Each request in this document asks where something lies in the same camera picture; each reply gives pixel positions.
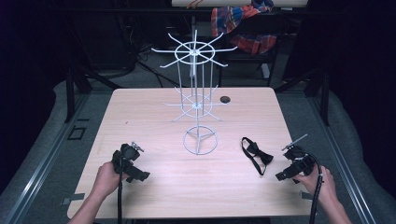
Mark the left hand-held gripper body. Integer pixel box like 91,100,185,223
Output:
111,141,146,175

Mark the person's right hand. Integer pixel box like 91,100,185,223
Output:
292,164,339,207

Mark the person's left hand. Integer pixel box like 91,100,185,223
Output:
92,161,131,201

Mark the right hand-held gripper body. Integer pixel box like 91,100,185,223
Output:
281,133,316,175

